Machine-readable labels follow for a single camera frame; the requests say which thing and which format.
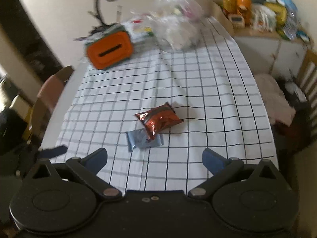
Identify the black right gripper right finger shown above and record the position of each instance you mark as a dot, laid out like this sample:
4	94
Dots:
222	170

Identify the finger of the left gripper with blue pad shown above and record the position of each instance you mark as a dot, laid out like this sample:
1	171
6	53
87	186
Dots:
52	152

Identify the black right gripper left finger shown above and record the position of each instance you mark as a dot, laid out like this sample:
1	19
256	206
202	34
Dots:
86	170

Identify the light blue snack packet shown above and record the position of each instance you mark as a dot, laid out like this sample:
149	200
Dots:
139	139

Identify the orange foil snack bag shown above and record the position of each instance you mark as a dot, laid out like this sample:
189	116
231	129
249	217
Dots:
157	119

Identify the wooden chair with pink cloth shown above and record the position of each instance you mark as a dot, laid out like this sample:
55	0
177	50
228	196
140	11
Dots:
46	100

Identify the pink cloth on chair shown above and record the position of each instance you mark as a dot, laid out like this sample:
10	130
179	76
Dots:
276	105

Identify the black bag on chair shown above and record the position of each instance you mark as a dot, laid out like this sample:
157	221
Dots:
296	136

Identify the wooden chair right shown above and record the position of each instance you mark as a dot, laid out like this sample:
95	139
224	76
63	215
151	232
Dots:
306	77

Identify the orange teal tissue box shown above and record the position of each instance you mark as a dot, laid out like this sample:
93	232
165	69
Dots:
109	47

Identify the white drawer cabinet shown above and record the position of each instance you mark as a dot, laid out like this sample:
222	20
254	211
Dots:
268	53

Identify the colourful paper box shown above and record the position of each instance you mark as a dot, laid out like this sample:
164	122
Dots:
138	30

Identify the white kitchen timer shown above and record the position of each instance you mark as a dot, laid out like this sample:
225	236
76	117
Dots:
237	21

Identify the cardboard box on cabinet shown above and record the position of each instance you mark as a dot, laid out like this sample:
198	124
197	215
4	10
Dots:
217	14

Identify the clear plastic bag container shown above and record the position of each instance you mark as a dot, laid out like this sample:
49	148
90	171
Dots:
176	23

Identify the amber liquid bottle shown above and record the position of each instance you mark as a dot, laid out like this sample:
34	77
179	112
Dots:
229	7

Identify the orange thermos bottle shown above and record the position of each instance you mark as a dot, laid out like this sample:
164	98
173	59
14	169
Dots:
244	9

